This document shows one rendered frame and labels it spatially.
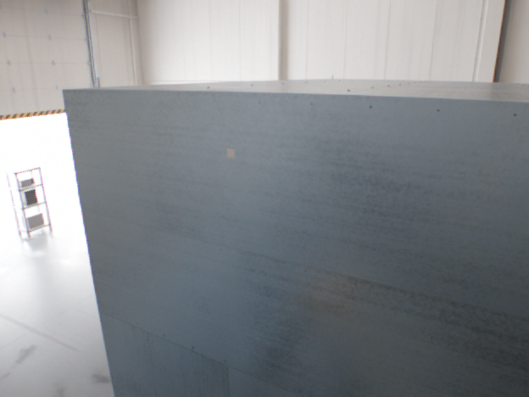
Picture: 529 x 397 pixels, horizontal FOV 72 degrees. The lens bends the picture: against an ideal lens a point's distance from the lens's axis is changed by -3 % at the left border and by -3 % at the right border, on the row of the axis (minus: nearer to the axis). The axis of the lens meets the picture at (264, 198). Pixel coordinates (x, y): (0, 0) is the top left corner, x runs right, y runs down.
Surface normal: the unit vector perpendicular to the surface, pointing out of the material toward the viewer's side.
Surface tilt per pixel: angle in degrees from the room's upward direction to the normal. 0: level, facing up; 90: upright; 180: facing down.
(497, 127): 90
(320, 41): 90
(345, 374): 90
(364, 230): 90
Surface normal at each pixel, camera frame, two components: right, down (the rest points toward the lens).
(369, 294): -0.47, 0.28
